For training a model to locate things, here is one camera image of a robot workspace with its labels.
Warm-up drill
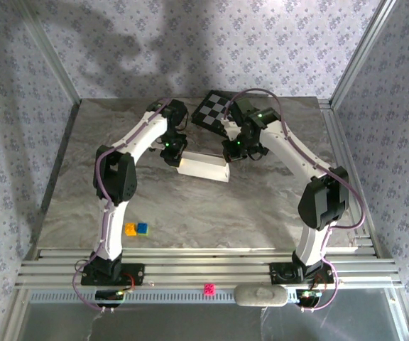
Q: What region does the white paper box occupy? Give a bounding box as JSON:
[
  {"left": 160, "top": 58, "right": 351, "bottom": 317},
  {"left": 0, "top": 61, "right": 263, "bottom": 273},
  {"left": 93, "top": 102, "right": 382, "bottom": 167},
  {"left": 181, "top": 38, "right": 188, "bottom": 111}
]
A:
[{"left": 175, "top": 151, "right": 231, "bottom": 183}]

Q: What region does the black white checkerboard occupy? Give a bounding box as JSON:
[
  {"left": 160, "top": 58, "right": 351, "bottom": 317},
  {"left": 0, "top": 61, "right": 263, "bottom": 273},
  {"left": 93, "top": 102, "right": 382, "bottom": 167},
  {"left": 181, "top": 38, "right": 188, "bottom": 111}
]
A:
[{"left": 190, "top": 90, "right": 258, "bottom": 139}]

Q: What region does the grey oval stone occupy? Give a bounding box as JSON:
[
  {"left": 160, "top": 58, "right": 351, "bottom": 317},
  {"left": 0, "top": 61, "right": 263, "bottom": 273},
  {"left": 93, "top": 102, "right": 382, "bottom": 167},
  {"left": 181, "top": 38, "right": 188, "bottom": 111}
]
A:
[{"left": 233, "top": 283, "right": 288, "bottom": 307}]

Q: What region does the left small circuit board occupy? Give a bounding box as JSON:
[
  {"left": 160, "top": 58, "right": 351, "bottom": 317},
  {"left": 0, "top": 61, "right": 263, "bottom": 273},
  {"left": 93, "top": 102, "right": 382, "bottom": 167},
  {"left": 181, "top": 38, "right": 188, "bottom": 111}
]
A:
[{"left": 95, "top": 289, "right": 126, "bottom": 303}]

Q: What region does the small circuit board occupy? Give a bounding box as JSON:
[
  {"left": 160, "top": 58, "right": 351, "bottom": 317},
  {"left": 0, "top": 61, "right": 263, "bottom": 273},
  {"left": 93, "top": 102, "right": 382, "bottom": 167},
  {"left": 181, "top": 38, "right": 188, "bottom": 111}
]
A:
[
  {"left": 295, "top": 289, "right": 323, "bottom": 306},
  {"left": 95, "top": 289, "right": 126, "bottom": 303}
]

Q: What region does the right small circuit board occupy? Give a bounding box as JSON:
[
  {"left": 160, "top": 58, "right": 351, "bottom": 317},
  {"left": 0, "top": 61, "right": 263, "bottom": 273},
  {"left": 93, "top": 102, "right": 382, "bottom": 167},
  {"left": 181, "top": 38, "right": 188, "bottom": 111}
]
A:
[{"left": 295, "top": 289, "right": 323, "bottom": 306}]

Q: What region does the grey metal sheet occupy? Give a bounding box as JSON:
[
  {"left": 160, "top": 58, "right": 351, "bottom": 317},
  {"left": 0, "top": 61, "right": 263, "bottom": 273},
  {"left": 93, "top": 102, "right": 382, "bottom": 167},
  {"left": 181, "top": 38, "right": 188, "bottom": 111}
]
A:
[{"left": 12, "top": 288, "right": 409, "bottom": 341}]

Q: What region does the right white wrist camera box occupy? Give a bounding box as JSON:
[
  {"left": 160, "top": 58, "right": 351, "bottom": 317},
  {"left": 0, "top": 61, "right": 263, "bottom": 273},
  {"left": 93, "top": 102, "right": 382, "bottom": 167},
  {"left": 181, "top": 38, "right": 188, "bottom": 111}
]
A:
[{"left": 221, "top": 119, "right": 243, "bottom": 142}]

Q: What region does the aluminium side rail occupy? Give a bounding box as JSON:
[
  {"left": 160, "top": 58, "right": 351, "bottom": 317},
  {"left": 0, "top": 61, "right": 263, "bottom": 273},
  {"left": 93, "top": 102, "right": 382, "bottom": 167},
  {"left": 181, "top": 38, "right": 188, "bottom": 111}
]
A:
[{"left": 317, "top": 98, "right": 383, "bottom": 257}]

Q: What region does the aluminium rail bed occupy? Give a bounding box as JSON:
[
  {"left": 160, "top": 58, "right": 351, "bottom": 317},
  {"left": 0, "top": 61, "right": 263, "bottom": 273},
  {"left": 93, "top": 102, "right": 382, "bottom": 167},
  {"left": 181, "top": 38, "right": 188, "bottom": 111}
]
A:
[{"left": 14, "top": 247, "right": 403, "bottom": 289}]

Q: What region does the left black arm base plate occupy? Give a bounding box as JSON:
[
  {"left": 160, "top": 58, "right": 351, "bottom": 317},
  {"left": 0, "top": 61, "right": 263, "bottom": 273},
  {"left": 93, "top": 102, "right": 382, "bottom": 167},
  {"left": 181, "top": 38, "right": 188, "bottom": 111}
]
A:
[{"left": 80, "top": 263, "right": 145, "bottom": 287}]

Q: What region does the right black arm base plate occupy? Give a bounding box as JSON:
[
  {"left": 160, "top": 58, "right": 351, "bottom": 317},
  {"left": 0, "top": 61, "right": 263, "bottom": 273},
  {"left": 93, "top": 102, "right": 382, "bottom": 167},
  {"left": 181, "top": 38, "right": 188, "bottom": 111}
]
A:
[{"left": 270, "top": 262, "right": 334, "bottom": 285}]

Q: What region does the grey slotted cable duct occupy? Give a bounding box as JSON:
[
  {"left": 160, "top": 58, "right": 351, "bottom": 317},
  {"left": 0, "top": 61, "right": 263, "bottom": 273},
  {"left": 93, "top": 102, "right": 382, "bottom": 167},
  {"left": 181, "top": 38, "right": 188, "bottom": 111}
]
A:
[{"left": 29, "top": 291, "right": 300, "bottom": 305}]

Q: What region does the right aluminium frame post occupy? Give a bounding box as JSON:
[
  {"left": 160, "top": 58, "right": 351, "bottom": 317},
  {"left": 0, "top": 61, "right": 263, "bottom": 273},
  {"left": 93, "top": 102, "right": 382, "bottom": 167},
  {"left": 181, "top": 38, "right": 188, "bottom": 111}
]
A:
[{"left": 329, "top": 0, "right": 401, "bottom": 109}]

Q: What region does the aluminium frame post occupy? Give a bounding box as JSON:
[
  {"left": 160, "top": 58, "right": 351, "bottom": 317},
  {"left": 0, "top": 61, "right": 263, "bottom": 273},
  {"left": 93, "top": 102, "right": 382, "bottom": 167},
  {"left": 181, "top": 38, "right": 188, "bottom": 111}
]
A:
[
  {"left": 329, "top": 0, "right": 401, "bottom": 109},
  {"left": 12, "top": 0, "right": 84, "bottom": 104}
]

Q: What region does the left aluminium frame post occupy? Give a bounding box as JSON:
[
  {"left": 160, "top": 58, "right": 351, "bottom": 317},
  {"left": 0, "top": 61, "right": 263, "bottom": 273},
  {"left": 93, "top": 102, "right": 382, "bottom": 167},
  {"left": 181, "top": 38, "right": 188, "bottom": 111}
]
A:
[{"left": 12, "top": 0, "right": 84, "bottom": 104}]

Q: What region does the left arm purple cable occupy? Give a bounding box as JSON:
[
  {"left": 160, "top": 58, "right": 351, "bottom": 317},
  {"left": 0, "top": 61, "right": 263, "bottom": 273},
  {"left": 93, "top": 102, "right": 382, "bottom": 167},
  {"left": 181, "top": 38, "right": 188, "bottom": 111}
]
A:
[{"left": 72, "top": 97, "right": 173, "bottom": 314}]

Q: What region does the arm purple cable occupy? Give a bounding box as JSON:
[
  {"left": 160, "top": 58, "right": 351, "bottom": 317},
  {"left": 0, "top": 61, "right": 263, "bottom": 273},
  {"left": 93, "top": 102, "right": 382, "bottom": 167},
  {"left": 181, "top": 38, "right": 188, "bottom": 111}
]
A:
[
  {"left": 224, "top": 87, "right": 367, "bottom": 313},
  {"left": 72, "top": 97, "right": 173, "bottom": 314}
]

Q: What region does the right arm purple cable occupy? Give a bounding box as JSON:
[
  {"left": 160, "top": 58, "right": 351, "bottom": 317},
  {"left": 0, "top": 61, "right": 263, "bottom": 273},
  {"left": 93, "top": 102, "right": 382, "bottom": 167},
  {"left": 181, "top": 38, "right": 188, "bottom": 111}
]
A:
[{"left": 224, "top": 87, "right": 367, "bottom": 313}]

